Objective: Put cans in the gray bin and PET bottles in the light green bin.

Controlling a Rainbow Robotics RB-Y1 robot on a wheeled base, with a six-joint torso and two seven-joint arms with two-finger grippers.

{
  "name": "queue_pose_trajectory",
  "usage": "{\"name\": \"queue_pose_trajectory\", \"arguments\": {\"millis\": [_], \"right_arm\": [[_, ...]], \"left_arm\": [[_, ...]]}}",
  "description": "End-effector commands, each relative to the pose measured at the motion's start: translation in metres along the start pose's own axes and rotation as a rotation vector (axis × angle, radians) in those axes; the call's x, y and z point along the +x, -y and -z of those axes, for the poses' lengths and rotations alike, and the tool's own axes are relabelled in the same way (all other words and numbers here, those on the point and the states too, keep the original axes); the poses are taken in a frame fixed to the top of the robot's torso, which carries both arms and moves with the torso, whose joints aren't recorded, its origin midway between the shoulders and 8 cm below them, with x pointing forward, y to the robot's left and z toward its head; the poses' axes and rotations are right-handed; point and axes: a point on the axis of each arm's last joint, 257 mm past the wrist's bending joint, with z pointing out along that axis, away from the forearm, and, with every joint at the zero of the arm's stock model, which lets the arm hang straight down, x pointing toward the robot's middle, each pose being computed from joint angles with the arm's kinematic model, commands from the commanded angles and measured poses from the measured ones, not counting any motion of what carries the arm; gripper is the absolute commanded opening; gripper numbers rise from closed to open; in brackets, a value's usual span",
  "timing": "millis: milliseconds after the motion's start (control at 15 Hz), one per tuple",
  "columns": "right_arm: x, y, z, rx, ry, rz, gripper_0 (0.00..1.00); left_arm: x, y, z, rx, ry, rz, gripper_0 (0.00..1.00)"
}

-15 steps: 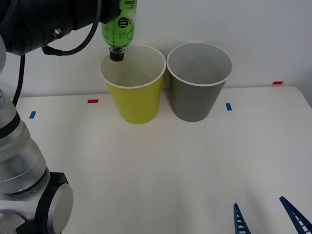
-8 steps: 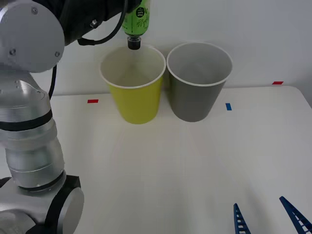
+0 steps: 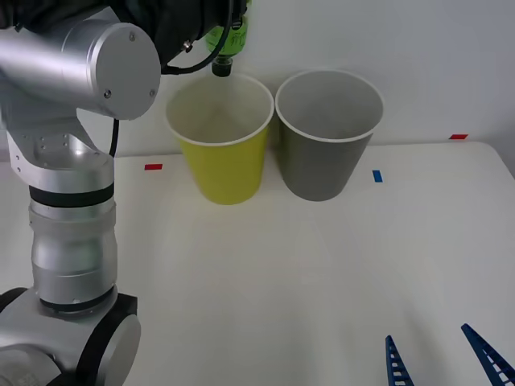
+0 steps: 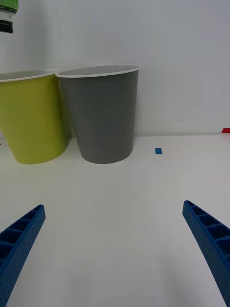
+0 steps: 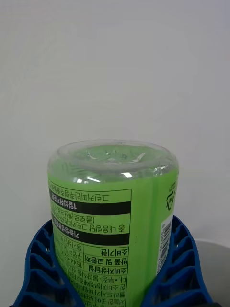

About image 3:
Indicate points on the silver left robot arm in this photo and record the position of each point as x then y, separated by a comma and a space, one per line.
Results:
72, 181

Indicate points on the green label plastic bottle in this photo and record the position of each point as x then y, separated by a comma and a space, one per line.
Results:
229, 42

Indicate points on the grey plastic bin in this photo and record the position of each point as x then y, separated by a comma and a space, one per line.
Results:
322, 165

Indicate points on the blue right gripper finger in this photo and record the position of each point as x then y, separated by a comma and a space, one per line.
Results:
396, 366
489, 354

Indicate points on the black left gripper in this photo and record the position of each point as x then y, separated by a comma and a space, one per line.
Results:
217, 14

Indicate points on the yellow-green plastic bin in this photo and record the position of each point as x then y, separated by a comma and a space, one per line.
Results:
225, 173

